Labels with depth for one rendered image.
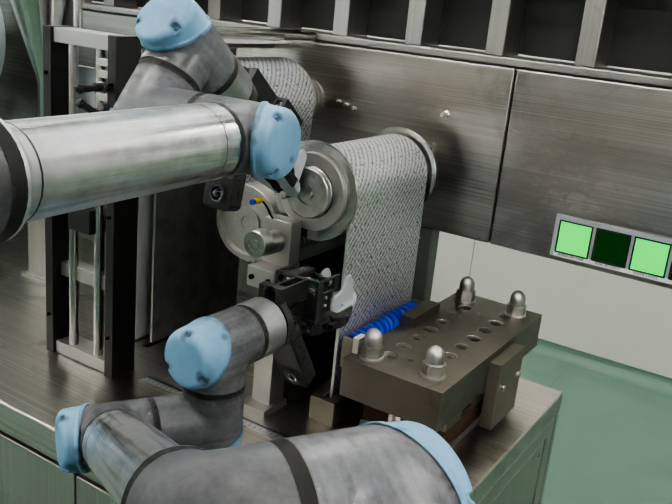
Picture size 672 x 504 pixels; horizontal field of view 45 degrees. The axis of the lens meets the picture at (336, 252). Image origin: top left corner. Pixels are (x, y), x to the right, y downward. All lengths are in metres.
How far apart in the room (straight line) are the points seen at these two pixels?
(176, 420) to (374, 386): 0.32
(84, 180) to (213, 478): 0.24
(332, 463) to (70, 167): 0.29
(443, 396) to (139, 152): 0.60
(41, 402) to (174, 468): 0.70
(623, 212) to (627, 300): 2.52
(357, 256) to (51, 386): 0.52
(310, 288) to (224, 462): 0.51
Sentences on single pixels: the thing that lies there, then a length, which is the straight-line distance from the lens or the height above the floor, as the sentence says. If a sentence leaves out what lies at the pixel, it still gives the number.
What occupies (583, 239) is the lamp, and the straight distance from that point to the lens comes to 1.37.
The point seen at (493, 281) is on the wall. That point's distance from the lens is 4.05.
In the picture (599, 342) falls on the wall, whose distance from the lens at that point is 3.96.
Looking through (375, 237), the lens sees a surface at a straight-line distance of 1.25.
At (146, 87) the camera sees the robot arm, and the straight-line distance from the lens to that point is 0.91.
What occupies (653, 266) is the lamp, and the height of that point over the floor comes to 1.17.
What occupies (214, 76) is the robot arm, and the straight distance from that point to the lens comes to 0.96.
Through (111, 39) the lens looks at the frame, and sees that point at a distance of 1.25.
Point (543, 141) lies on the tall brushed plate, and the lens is 1.38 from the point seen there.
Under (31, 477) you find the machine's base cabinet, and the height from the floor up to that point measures 0.77.
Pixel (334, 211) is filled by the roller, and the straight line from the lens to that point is 1.17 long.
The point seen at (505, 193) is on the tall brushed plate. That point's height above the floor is 1.23.
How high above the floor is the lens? 1.52
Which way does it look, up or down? 17 degrees down
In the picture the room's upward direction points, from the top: 6 degrees clockwise
